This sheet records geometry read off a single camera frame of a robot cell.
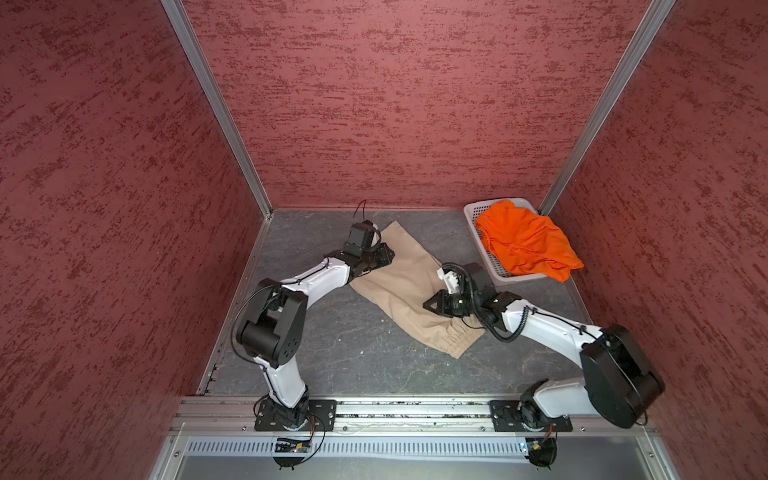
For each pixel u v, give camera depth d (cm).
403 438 73
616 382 43
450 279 80
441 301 75
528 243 104
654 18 72
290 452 72
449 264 68
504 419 73
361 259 73
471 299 67
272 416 68
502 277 90
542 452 71
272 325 48
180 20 72
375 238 77
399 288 95
